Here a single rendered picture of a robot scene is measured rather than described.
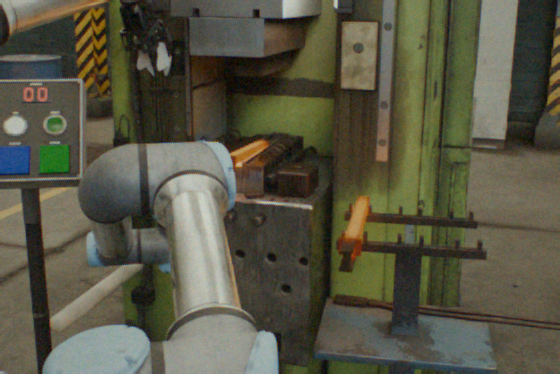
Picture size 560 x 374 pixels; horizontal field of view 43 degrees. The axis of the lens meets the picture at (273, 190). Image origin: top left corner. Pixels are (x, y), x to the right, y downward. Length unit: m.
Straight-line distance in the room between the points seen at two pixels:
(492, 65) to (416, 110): 5.14
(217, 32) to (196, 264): 0.98
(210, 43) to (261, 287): 0.64
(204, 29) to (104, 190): 0.80
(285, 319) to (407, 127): 0.60
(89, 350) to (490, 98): 6.40
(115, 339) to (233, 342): 0.13
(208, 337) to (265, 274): 1.04
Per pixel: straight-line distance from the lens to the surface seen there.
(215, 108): 2.21
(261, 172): 1.84
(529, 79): 7.64
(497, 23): 6.97
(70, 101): 1.96
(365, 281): 2.02
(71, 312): 1.90
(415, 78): 1.87
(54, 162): 1.90
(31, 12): 1.26
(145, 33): 1.62
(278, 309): 1.89
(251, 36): 1.80
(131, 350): 0.80
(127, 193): 1.11
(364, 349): 1.64
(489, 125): 7.07
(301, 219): 1.78
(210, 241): 0.98
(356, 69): 1.86
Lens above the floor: 1.42
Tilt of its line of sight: 15 degrees down
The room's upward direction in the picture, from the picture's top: straight up
